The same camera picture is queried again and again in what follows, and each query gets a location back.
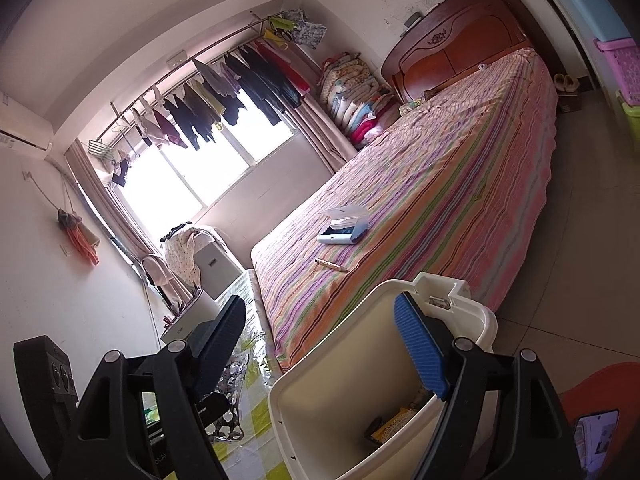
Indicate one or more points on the yellow patterned table cover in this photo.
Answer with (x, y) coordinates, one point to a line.
(260, 325)

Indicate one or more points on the green storage box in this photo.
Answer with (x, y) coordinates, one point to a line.
(631, 120)

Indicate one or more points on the pair of slippers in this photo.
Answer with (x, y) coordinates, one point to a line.
(566, 83)

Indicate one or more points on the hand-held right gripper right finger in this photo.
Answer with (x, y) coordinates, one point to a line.
(420, 345)

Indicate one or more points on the grey object on headboard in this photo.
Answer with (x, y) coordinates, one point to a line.
(413, 20)

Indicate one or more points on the beige curtain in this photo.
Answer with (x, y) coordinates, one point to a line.
(325, 135)
(107, 205)

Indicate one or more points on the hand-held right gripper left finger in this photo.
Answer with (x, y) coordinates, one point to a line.
(222, 340)

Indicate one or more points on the polka dot cloth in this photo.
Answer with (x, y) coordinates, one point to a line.
(182, 255)

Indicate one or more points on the blue storage box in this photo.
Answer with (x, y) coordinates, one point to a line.
(595, 10)

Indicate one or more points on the red plastic stool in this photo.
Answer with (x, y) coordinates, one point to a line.
(600, 390)

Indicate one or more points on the metal clothes rail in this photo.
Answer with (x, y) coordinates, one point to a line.
(175, 67)

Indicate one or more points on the green patterned packet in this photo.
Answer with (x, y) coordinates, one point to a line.
(411, 106)

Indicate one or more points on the blue and white case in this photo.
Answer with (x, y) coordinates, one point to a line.
(340, 235)

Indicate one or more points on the window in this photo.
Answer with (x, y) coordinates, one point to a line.
(185, 180)

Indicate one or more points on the white countertop appliance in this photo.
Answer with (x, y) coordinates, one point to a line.
(192, 317)

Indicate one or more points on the orange clothes on wall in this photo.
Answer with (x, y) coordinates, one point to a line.
(80, 237)

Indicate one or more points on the small brown box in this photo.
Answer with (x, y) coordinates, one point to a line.
(570, 102)

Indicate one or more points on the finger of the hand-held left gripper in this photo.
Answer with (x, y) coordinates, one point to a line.
(212, 409)

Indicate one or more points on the wooden headboard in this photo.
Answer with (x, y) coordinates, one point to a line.
(465, 35)

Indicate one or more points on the pink hanging garment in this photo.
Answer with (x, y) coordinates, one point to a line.
(160, 280)

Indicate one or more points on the tan pen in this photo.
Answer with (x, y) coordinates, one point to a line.
(331, 265)

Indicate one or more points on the white wall air conditioner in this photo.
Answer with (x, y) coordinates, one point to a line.
(22, 122)

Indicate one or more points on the smartphone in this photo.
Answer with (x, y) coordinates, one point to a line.
(597, 440)

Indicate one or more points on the row of hanging clothes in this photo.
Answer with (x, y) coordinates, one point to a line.
(200, 110)

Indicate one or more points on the cream plastic trash bin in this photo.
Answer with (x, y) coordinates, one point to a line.
(320, 410)

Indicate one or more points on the polka dot bag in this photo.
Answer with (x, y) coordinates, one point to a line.
(230, 410)

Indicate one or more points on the pink plastic basket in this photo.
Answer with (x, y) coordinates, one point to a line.
(620, 65)

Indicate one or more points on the stack of folded quilts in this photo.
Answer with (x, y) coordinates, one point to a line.
(355, 100)

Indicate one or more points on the floral garment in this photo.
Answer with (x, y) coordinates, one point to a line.
(307, 32)

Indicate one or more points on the bed with striped sheet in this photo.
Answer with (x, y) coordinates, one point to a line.
(440, 185)

